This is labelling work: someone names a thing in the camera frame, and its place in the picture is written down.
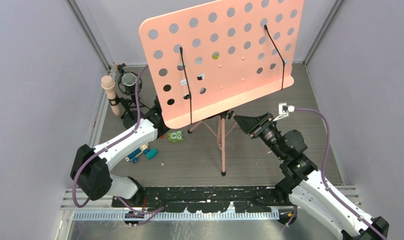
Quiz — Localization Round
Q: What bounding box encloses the pink foam microphone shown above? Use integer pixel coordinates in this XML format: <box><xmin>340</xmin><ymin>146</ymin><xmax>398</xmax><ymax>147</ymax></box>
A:
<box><xmin>101</xmin><ymin>75</ymin><xmax>121</xmax><ymax>116</ymax></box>

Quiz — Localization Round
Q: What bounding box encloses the pink music stand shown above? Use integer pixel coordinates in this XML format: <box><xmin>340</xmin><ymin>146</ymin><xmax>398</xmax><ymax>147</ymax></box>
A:
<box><xmin>138</xmin><ymin>0</ymin><xmax>305</xmax><ymax>177</ymax></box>

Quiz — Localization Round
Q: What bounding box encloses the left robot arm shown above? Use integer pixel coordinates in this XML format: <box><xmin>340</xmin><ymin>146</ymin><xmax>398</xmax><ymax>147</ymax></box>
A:
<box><xmin>70</xmin><ymin>99</ymin><xmax>169</xmax><ymax>207</ymax></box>

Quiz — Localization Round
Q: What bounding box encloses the black round-base microphone stand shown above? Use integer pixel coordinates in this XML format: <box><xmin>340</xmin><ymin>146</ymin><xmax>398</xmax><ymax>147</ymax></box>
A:
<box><xmin>108</xmin><ymin>96</ymin><xmax>139</xmax><ymax>129</ymax></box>

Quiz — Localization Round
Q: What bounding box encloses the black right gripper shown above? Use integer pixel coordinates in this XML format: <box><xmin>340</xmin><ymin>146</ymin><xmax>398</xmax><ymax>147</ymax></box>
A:
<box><xmin>233</xmin><ymin>111</ymin><xmax>286</xmax><ymax>159</ymax></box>

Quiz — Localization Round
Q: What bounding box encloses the teal toy brick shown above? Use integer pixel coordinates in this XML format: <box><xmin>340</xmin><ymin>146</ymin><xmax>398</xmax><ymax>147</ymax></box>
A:
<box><xmin>144</xmin><ymin>148</ymin><xmax>158</xmax><ymax>160</ymax></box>

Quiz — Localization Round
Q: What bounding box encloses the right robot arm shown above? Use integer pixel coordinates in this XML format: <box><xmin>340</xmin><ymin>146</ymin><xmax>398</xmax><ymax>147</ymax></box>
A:
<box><xmin>233</xmin><ymin>113</ymin><xmax>390</xmax><ymax>240</ymax></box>

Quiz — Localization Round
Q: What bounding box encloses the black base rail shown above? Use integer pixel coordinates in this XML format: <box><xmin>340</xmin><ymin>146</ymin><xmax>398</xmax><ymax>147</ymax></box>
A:
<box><xmin>111</xmin><ymin>186</ymin><xmax>298</xmax><ymax>218</ymax></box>

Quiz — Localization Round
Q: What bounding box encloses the green owl number block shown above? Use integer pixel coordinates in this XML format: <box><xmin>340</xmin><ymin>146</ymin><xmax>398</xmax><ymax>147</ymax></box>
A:
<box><xmin>168</xmin><ymin>130</ymin><xmax>184</xmax><ymax>143</ymax></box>

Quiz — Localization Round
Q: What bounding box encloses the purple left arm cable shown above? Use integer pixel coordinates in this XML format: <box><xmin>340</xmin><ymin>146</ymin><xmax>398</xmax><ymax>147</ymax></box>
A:
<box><xmin>71</xmin><ymin>65</ymin><xmax>166</xmax><ymax>226</ymax></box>

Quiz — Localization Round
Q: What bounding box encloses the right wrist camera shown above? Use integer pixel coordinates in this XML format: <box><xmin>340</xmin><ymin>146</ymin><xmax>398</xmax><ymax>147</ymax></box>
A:
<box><xmin>273</xmin><ymin>102</ymin><xmax>295</xmax><ymax>122</ymax></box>

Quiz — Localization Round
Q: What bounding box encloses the blue toy brick car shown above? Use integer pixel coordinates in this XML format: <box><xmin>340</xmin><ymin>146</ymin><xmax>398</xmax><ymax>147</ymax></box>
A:
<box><xmin>125</xmin><ymin>143</ymin><xmax>150</xmax><ymax>164</ymax></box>

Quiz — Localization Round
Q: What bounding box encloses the red toy house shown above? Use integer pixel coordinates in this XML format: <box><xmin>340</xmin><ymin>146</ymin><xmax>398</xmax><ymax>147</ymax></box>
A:
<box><xmin>211</xmin><ymin>51</ymin><xmax>220</xmax><ymax>60</ymax></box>

